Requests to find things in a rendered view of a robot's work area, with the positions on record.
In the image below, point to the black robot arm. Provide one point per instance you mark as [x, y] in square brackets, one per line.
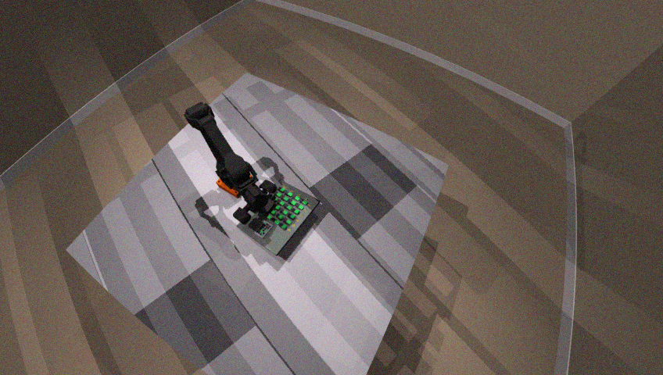
[232, 169]

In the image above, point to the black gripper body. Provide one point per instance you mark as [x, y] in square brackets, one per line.
[242, 214]

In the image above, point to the grey switch panel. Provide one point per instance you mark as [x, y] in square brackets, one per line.
[291, 209]

